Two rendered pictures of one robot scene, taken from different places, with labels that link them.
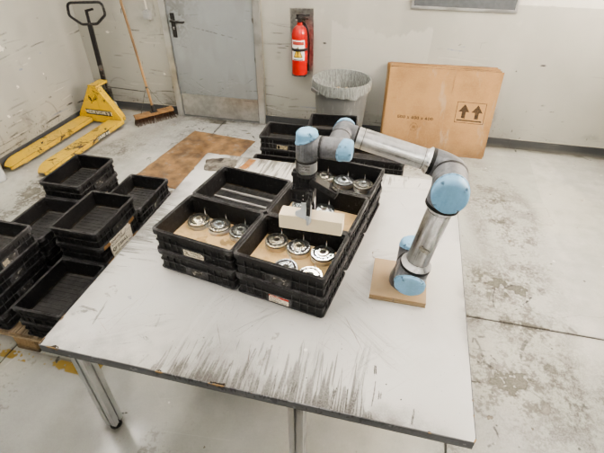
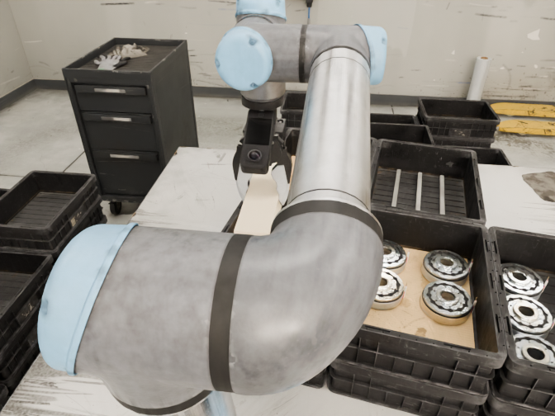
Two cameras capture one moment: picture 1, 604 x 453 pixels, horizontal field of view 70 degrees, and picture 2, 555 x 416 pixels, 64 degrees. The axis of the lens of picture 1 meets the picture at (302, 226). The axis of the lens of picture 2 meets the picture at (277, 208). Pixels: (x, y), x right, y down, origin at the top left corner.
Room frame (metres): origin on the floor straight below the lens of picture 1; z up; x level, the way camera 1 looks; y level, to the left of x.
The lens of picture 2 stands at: (1.26, -0.73, 1.56)
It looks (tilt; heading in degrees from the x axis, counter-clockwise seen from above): 35 degrees down; 84
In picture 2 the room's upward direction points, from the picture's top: straight up
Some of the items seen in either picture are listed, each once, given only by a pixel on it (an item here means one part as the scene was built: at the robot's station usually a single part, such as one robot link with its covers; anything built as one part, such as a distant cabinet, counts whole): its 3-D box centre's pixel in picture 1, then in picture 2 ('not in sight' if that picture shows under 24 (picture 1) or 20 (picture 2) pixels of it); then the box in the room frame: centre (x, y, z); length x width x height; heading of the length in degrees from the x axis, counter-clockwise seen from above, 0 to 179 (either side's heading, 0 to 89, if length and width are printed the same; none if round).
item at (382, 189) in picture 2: (244, 197); (419, 193); (1.79, 0.29, 0.87); 0.40 x 0.30 x 0.11; 67
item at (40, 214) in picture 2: not in sight; (54, 240); (0.47, 0.84, 0.37); 0.40 x 0.30 x 0.45; 77
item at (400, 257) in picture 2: not in sight; (385, 252); (1.61, 0.05, 0.86); 0.10 x 0.10 x 0.01
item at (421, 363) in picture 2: (318, 216); (415, 288); (1.63, -0.08, 0.87); 0.40 x 0.30 x 0.11; 67
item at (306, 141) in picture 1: (307, 145); (260, 34); (1.31, -0.02, 1.39); 0.09 x 0.08 x 0.11; 75
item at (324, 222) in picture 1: (311, 220); (263, 205); (1.31, -0.04, 1.08); 0.24 x 0.06 x 0.06; 76
